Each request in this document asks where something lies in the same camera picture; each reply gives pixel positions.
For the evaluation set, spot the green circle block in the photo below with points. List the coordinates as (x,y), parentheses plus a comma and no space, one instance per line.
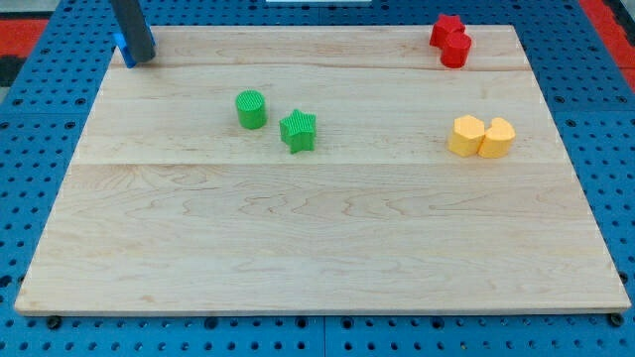
(251,109)

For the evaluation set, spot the red star block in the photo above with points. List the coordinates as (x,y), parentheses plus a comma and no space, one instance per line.
(445,25)

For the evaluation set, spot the yellow hexagon block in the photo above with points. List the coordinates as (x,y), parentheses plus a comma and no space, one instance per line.
(467,133)

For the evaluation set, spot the wooden board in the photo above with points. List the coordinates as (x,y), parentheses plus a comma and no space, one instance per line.
(170,207)

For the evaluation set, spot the red cylinder block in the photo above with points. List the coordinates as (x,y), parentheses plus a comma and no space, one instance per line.
(455,50)

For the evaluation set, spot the green star block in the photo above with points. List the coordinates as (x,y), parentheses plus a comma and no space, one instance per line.
(298,131)

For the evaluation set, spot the blue block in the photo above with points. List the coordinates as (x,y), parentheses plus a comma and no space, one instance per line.
(136,47)

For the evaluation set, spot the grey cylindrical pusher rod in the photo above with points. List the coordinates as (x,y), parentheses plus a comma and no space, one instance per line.
(129,15)

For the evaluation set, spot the yellow heart block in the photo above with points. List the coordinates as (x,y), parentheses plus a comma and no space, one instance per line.
(497,140)

